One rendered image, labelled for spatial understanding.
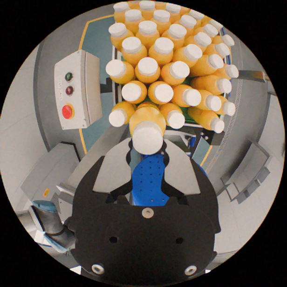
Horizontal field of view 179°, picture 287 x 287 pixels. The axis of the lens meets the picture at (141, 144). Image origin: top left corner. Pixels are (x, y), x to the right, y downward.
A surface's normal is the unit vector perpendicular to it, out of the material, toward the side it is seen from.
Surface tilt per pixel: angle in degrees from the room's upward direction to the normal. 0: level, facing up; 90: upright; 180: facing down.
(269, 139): 90
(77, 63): 0
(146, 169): 90
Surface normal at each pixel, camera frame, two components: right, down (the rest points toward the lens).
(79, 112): -0.05, 0.53
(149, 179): 0.00, -0.85
